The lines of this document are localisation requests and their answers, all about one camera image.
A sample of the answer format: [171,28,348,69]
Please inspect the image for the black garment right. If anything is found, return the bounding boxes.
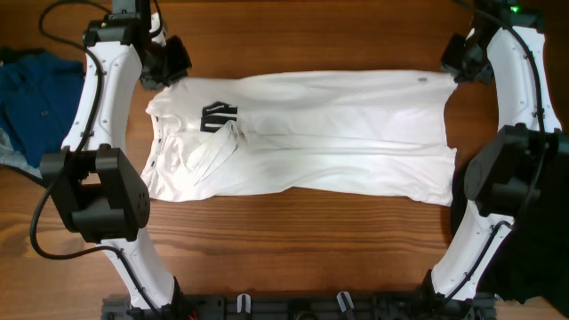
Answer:
[479,177,568,316]

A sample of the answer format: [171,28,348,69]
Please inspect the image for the blue button shirt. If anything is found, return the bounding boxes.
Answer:
[1,52,84,168]

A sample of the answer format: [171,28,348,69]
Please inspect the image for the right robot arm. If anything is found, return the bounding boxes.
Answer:
[421,13,568,310]

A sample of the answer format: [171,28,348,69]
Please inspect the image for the white printed t-shirt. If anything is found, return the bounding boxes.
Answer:
[141,70,456,205]

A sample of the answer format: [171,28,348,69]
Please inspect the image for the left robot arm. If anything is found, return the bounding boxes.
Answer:
[29,13,190,319]

